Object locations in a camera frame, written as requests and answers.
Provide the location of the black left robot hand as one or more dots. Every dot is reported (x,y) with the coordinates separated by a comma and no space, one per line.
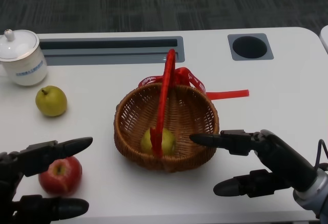
(38,152)

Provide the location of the red apple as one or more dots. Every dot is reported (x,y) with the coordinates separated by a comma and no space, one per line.
(66,180)

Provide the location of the gray round table grommet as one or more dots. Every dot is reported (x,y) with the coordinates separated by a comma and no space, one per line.
(249,46)

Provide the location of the red printed ribbon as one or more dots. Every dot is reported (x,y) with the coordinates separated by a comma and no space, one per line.
(225,94)

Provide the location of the white mug lid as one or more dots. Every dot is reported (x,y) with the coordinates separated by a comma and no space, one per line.
(18,45)

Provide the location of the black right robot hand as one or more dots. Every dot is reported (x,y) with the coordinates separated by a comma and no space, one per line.
(282,157)

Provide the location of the large yellow-green pear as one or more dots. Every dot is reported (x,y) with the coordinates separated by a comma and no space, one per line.
(51,102)

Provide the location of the white neighbouring table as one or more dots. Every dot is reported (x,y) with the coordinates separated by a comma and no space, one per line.
(325,38)

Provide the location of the white ceramic mug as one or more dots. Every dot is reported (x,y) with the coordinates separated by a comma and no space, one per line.
(28,69)

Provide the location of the small yellow-green pear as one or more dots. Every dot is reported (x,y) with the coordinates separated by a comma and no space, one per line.
(167,142)

